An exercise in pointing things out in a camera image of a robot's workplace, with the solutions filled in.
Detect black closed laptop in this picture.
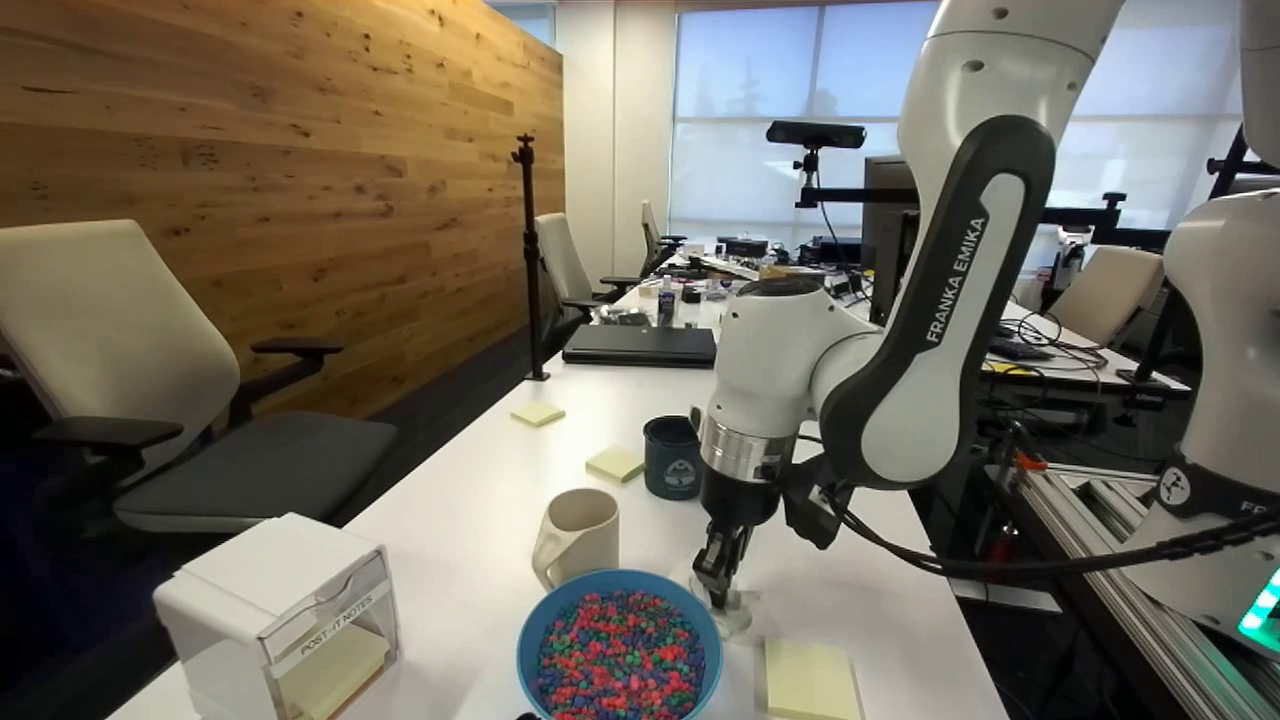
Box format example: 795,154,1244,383
561,321,723,372

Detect colourful beads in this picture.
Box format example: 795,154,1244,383
530,593,706,720

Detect black tripod pole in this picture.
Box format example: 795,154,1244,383
506,131,550,383

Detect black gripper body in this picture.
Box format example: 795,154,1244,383
694,470,787,540

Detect black stereo camera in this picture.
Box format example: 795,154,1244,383
765,115,872,154

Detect white office chair grey seat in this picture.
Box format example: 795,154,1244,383
0,217,398,536

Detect beige office chair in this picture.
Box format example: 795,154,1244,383
1044,241,1171,350

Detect white dispenser box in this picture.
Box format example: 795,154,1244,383
149,514,405,720

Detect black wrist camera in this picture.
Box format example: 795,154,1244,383
780,457,847,554

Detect blue bowl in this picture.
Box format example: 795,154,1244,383
513,567,728,720

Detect yellow sticky note pad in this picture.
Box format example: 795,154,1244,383
506,395,569,431
759,641,868,720
579,444,648,485

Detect black horizontal mounting bar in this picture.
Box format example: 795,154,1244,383
795,183,1190,254

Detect beige ceramic mug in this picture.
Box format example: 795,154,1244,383
527,485,623,596

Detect black computer monitor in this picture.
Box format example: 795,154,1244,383
860,157,928,328

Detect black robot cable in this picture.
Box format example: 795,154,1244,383
795,451,1280,583

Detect dark teal mug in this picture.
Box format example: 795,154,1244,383
640,414,706,504

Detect brown cardboard box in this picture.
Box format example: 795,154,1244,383
753,259,833,287

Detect aluminium rail frame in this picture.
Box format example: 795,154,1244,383
983,444,1280,720

